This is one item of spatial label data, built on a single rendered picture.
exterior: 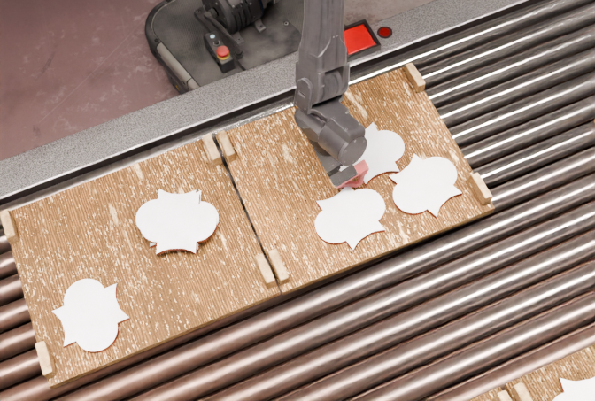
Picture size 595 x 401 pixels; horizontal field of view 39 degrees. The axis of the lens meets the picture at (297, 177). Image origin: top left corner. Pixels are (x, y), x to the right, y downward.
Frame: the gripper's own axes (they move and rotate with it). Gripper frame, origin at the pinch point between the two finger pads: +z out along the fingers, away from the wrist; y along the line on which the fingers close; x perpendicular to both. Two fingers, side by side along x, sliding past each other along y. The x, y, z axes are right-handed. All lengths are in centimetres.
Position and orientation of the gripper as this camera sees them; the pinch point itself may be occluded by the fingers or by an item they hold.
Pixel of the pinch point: (346, 163)
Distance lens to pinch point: 153.6
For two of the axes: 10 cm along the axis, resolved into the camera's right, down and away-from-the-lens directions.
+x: -8.5, 5.1, 1.1
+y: -3.9, -7.5, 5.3
